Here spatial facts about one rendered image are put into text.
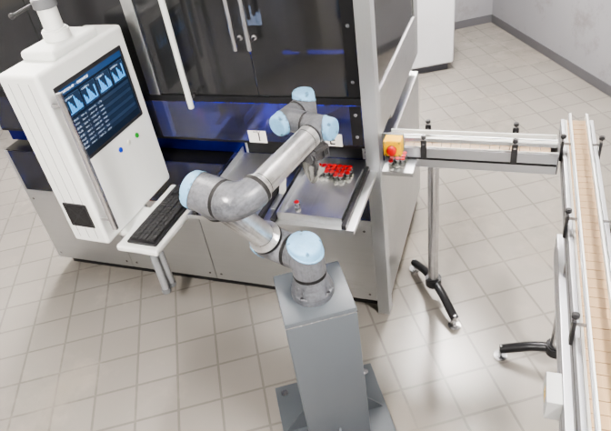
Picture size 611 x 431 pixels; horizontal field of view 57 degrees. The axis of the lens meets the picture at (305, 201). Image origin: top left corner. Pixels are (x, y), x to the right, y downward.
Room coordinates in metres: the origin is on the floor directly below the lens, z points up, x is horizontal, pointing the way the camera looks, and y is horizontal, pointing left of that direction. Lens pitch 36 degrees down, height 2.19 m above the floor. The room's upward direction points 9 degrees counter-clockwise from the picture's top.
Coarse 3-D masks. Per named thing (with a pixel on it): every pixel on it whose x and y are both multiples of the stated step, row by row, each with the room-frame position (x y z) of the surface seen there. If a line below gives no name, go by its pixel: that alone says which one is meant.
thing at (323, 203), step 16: (304, 176) 2.00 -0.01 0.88; (352, 176) 1.94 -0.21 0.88; (288, 192) 1.86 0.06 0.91; (304, 192) 1.89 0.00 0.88; (320, 192) 1.87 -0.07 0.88; (336, 192) 1.85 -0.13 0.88; (352, 192) 1.79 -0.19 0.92; (288, 208) 1.79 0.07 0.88; (304, 208) 1.78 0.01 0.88; (320, 208) 1.76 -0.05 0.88; (336, 208) 1.74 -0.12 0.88; (336, 224) 1.64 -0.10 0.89
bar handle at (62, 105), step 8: (56, 96) 1.84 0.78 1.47; (56, 104) 1.86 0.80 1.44; (64, 104) 1.84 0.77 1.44; (64, 112) 1.84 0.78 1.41; (72, 120) 1.85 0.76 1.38; (72, 128) 1.84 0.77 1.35; (80, 136) 1.85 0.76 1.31; (80, 144) 1.84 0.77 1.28; (80, 152) 1.84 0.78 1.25; (88, 160) 1.84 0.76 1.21; (88, 168) 1.84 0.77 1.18; (96, 176) 1.85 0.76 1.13; (96, 184) 1.84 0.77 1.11; (96, 192) 1.84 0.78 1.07; (104, 200) 1.84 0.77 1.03; (104, 208) 1.84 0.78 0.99; (104, 216) 1.87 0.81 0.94; (112, 216) 1.84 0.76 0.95; (112, 224) 1.84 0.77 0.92
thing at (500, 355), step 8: (504, 344) 1.60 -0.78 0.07; (512, 344) 1.58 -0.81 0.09; (520, 344) 1.57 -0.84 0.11; (528, 344) 1.55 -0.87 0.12; (536, 344) 1.54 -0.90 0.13; (544, 344) 1.53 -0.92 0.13; (496, 352) 1.61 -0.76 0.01; (504, 352) 1.57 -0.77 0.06; (512, 352) 1.56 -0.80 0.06; (552, 352) 1.48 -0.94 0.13; (504, 360) 1.57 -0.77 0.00
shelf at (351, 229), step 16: (320, 160) 2.11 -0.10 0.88; (336, 160) 2.09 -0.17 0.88; (352, 160) 2.07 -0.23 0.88; (288, 176) 2.02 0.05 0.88; (368, 176) 1.93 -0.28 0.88; (368, 192) 1.82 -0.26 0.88; (288, 224) 1.70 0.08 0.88; (304, 224) 1.68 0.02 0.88; (320, 224) 1.67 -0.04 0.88; (352, 224) 1.63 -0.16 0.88
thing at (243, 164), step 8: (240, 152) 2.26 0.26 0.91; (232, 160) 2.18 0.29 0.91; (240, 160) 2.22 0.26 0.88; (248, 160) 2.21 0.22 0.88; (256, 160) 2.20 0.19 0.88; (264, 160) 2.19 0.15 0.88; (232, 168) 2.16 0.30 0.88; (240, 168) 2.15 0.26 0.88; (248, 168) 2.14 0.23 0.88; (256, 168) 2.13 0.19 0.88; (224, 176) 2.08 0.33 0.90; (232, 176) 2.10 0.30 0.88; (240, 176) 2.08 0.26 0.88
